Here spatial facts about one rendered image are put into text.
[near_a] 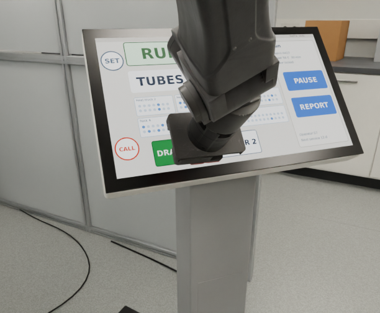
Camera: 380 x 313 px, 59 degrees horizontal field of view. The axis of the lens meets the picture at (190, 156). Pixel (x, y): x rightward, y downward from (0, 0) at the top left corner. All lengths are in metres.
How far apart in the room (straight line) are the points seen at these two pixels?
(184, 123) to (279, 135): 0.26
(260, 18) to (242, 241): 0.68
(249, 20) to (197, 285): 0.73
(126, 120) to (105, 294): 1.28
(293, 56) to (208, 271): 0.53
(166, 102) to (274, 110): 0.22
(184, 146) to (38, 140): 1.77
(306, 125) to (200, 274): 0.43
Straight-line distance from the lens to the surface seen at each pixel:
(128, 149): 0.57
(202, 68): 0.25
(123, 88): 0.62
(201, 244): 0.80
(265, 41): 0.25
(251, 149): 0.63
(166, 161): 0.57
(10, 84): 2.20
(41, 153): 2.20
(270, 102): 0.69
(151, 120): 0.59
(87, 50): 0.66
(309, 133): 0.71
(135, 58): 0.65
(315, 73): 0.79
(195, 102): 0.30
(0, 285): 1.99
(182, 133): 0.45
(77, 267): 1.95
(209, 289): 0.90
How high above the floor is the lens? 1.22
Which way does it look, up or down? 23 degrees down
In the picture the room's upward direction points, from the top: straight up
